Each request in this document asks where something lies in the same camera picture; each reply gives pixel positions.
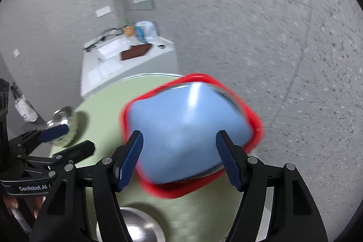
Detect green round woven placemat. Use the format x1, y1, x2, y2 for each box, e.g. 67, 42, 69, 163
51, 73, 267, 242

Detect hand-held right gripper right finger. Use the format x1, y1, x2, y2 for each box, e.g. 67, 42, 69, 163
216, 130, 329, 242

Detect white papers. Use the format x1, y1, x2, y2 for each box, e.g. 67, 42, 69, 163
96, 40, 131, 61

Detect white plastic bag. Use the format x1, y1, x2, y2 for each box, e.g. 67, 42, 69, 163
135, 21, 158, 43

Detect brown notebook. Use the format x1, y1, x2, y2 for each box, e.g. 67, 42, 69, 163
120, 44, 153, 61

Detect person's left hand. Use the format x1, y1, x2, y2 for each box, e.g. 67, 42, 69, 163
4, 194, 47, 220

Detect white cabinet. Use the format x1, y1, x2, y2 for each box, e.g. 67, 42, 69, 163
80, 36, 178, 101

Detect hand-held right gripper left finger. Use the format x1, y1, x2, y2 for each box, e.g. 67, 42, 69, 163
30, 130, 145, 242

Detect large steel bowl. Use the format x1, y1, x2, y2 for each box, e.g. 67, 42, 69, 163
96, 206, 166, 242

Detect blue square plate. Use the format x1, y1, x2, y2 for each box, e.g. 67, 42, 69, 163
126, 82, 254, 184

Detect black cables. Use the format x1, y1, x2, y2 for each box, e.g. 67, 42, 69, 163
83, 28, 126, 52

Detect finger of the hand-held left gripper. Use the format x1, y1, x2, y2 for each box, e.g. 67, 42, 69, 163
8, 123, 70, 147
17, 140, 96, 169

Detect small steel bowl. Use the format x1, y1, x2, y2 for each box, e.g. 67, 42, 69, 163
45, 106, 82, 149

